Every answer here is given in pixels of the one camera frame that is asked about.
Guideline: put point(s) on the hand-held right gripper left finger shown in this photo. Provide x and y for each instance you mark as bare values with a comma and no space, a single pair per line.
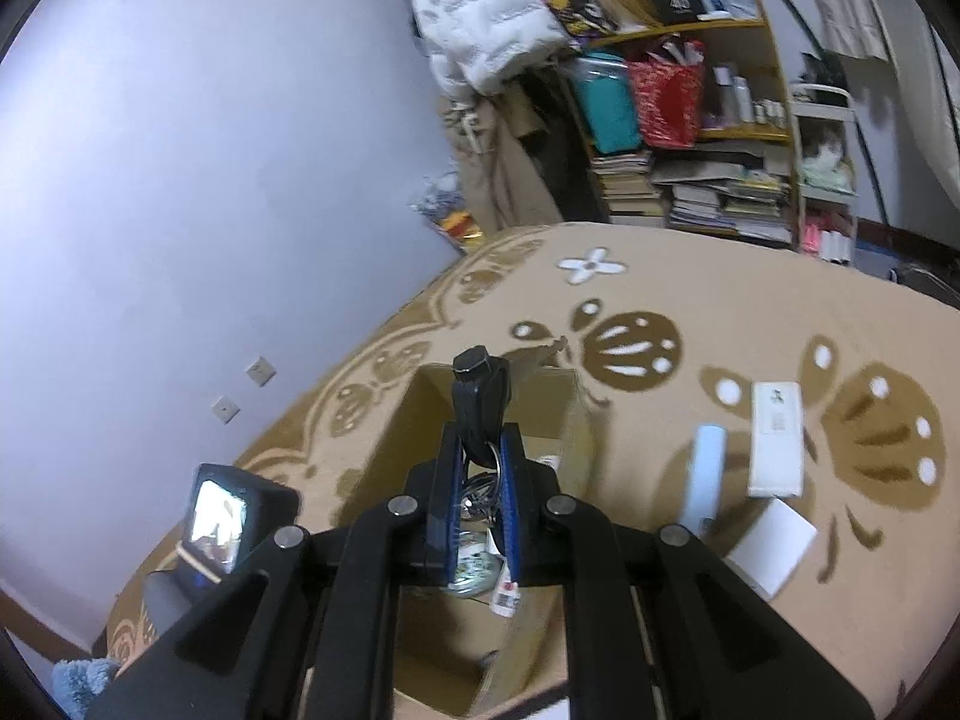
450,502

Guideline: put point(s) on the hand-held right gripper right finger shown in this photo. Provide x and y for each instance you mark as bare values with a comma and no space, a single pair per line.
512,510

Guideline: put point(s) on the printed cardboard box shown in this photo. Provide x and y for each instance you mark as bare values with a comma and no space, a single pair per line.
547,405

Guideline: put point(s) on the key bunch with black fob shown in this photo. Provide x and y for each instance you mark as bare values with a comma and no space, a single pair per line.
476,382

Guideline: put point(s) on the light blue power bank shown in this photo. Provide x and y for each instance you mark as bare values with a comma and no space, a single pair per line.
705,472

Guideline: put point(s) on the blue fuzzy cloth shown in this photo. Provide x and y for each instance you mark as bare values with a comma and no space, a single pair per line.
79,686

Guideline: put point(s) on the white flat box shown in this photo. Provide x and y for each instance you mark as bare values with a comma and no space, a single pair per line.
772,547

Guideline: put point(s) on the white rectangular device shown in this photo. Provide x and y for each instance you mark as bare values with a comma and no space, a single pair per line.
776,450

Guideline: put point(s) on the colourful toy pile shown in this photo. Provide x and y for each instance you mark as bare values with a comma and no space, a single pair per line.
450,221

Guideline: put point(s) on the beige printed blanket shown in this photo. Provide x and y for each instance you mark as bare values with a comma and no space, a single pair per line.
712,300

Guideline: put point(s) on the beige hanging coat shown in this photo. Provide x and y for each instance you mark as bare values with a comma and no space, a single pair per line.
517,172

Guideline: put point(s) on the stack of books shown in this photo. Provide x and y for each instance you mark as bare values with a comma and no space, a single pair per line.
705,199

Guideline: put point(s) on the teal storage container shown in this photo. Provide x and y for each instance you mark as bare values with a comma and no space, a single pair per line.
607,109

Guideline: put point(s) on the red gift bag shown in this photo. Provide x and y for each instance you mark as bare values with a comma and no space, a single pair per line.
667,101

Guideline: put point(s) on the white trolley cart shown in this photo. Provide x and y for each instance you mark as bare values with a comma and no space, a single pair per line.
825,165

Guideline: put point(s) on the group of small bottles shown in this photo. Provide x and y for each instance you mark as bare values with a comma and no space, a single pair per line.
750,101

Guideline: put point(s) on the white down jacket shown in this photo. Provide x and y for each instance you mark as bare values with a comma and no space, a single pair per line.
480,7

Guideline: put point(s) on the wooden bookshelf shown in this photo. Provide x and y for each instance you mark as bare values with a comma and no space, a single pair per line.
750,26

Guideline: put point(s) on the white wall socket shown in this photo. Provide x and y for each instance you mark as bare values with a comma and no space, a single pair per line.
261,371
225,410

